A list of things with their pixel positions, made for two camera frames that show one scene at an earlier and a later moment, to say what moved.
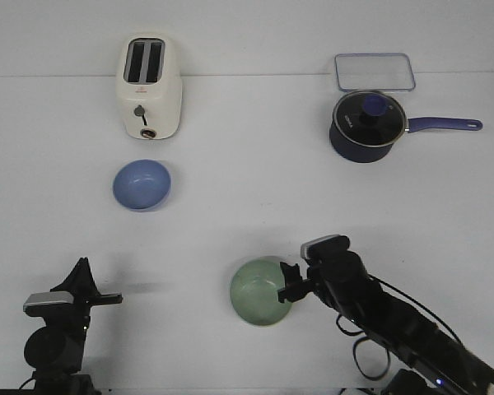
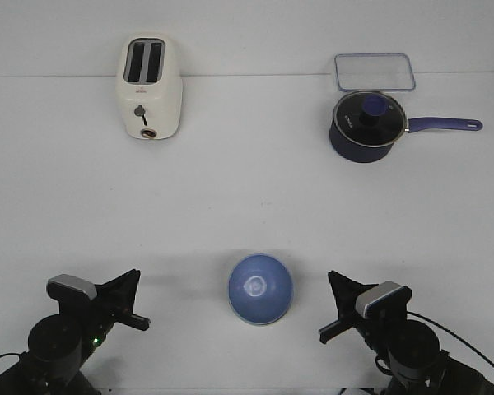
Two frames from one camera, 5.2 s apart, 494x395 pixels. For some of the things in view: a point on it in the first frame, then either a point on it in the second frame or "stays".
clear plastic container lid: [375, 72] stays
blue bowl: [142, 184] → [260, 289]
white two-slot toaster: [149, 85] stays
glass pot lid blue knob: [370, 118] stays
